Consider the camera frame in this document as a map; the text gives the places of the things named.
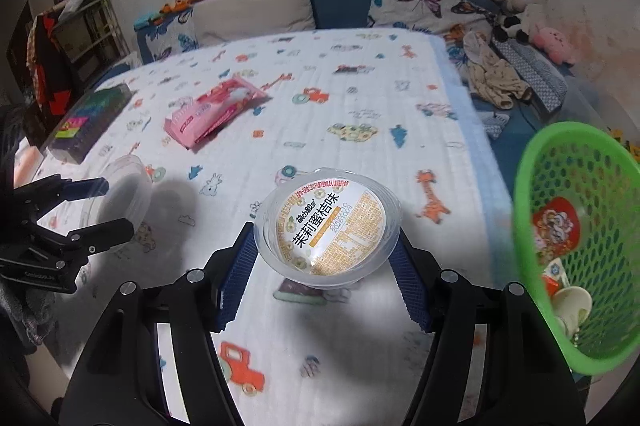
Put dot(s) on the beige pillow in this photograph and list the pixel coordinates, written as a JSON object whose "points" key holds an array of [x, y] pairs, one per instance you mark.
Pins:
{"points": [[250, 10]]}

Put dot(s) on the clear tub printed lid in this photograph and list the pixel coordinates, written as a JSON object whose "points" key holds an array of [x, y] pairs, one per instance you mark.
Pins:
{"points": [[325, 226]]}

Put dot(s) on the person's left hand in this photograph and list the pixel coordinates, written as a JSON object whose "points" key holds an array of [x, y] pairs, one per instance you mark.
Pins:
{"points": [[22, 311]]}

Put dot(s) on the colourful stationery box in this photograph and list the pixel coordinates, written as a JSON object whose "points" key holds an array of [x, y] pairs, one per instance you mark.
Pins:
{"points": [[85, 125]]}

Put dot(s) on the pink packet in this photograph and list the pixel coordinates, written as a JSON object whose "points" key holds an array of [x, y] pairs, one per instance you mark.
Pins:
{"points": [[215, 108]]}

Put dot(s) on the small orange wrapper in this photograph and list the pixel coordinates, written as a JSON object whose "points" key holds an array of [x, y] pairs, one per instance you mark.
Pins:
{"points": [[552, 278]]}

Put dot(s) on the metal shelf rack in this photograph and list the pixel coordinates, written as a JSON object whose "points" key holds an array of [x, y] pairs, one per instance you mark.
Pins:
{"points": [[95, 35]]}

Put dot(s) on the orange toy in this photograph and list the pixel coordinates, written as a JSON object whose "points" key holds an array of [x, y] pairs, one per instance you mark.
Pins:
{"points": [[175, 5]]}

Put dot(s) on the large butterfly print pillow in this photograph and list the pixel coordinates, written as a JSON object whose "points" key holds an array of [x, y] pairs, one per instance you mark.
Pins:
{"points": [[420, 0]]}

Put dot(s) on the beige garment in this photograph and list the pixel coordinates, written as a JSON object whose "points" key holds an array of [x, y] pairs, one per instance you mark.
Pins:
{"points": [[495, 75]]}

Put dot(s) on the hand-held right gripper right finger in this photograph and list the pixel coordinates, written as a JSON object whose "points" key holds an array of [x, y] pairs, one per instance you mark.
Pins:
{"points": [[407, 286]]}

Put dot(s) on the pink plush toy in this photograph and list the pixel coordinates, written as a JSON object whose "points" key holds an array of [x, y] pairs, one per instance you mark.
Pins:
{"points": [[552, 43]]}

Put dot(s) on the blue headboard cushion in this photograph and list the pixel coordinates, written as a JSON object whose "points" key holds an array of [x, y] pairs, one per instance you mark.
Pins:
{"points": [[340, 3]]}

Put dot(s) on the clear plastic lid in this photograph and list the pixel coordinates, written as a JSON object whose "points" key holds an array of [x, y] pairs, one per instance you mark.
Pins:
{"points": [[125, 191]]}

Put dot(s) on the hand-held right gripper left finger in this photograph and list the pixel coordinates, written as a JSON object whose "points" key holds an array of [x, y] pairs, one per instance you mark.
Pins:
{"points": [[240, 271]]}

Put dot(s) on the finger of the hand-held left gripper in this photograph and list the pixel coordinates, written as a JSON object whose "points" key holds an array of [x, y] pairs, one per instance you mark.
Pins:
{"points": [[85, 189], [105, 233]]}

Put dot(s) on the green plastic basket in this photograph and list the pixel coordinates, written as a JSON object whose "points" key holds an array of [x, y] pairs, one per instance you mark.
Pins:
{"points": [[530, 186]]}

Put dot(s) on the teal toy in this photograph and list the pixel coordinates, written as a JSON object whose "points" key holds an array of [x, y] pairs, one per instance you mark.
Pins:
{"points": [[147, 21]]}

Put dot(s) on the white cartoon printed blanket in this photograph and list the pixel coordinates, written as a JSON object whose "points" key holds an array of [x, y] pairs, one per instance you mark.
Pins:
{"points": [[350, 105]]}

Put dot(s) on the black white cow plush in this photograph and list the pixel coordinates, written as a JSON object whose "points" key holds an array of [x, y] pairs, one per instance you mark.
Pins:
{"points": [[522, 13]]}

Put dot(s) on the red black checked cloth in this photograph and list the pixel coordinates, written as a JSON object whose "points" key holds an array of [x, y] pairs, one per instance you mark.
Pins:
{"points": [[50, 70]]}

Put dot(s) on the small butterfly print pillow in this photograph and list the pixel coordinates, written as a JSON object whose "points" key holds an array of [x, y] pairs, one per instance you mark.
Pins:
{"points": [[170, 40]]}

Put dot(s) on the grey checked cushion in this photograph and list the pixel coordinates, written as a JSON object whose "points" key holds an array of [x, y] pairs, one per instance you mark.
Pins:
{"points": [[542, 78]]}

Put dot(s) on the white paper cup green drop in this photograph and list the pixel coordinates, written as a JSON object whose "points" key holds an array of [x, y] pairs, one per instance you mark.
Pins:
{"points": [[570, 303]]}

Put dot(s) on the red printed cup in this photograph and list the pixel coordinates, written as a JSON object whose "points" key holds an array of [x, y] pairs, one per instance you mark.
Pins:
{"points": [[555, 226]]}

